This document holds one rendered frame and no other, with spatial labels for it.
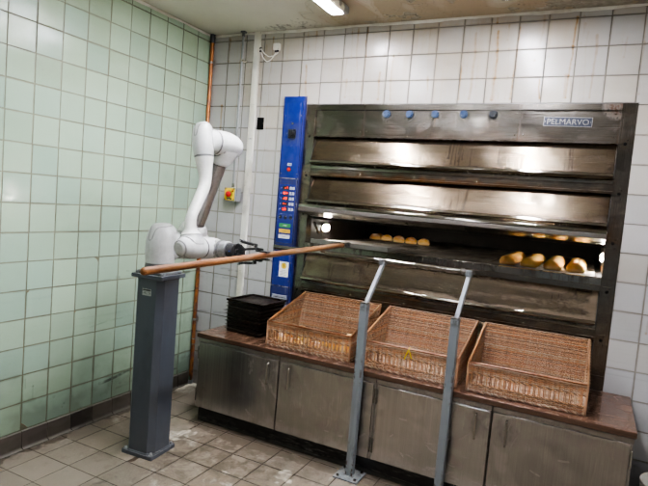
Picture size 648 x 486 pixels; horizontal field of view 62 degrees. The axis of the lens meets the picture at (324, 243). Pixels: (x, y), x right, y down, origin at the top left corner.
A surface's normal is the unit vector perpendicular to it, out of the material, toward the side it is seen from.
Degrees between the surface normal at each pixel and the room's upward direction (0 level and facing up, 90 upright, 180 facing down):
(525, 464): 92
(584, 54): 90
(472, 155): 70
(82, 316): 90
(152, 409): 90
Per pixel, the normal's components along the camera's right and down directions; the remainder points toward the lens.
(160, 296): 0.38, 0.11
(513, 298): -0.40, -0.31
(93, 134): 0.89, 0.11
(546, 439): -0.44, 0.07
